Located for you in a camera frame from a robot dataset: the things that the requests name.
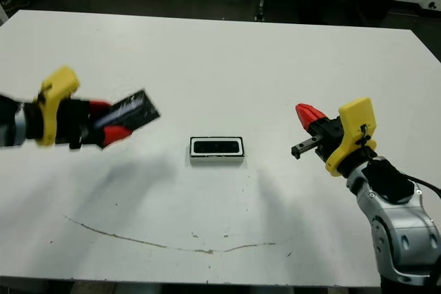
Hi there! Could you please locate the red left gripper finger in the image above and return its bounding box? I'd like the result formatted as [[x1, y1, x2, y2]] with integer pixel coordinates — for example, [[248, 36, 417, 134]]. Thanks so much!
[[87, 101, 112, 118], [102, 125, 134, 149]]

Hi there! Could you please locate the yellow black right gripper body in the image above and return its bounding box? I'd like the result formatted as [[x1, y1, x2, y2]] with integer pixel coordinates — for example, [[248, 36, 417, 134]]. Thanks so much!
[[291, 96, 378, 176]]

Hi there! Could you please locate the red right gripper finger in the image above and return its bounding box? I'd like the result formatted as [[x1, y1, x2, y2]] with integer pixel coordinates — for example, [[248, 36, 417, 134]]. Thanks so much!
[[296, 103, 329, 123], [296, 107, 323, 134]]

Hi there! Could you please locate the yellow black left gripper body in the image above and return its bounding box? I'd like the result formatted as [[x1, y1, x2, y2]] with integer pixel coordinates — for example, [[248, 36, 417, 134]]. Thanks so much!
[[37, 65, 106, 151]]

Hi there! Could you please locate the black box lid with foil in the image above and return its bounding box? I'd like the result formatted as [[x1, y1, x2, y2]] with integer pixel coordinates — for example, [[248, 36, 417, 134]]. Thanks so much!
[[94, 90, 163, 134]]

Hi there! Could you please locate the black slim camera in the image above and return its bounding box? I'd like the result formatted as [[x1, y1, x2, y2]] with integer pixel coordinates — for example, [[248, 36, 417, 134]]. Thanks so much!
[[192, 138, 243, 155]]

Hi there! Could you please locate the black wheeled pole stand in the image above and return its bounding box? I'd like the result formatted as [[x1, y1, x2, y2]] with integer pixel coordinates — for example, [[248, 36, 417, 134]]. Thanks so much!
[[254, 0, 270, 23]]

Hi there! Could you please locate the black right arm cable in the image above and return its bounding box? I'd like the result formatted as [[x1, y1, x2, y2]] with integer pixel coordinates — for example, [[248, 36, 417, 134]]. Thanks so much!
[[405, 174, 441, 196]]

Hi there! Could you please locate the white camera box black rim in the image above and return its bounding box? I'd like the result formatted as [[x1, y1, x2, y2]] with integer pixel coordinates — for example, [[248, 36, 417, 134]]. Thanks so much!
[[189, 135, 247, 167]]

